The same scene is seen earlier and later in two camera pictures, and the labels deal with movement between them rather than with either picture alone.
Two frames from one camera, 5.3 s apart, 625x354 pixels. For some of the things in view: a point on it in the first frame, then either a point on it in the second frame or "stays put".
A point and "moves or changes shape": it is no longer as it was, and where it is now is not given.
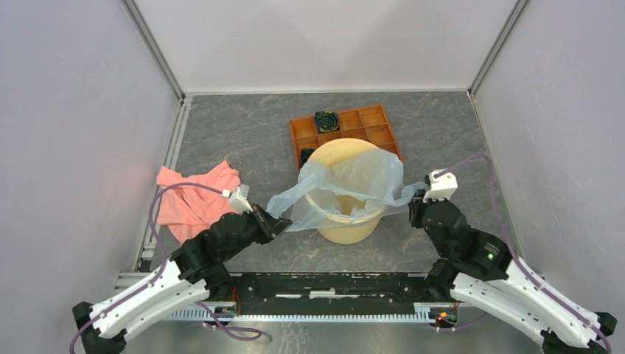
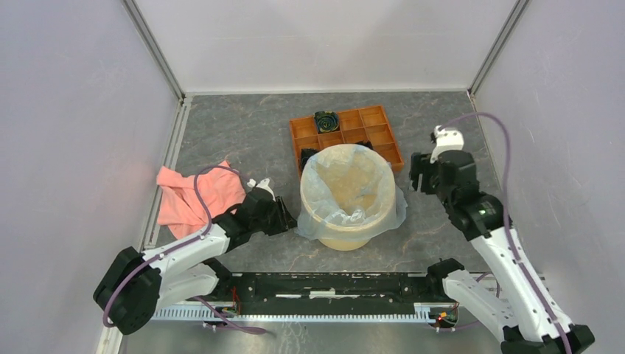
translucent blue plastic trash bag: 350,186 moves or changes shape
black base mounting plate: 325,292 stays put
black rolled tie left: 305,154 stays put
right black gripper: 415,205 → 420,164
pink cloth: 183,210 stays put
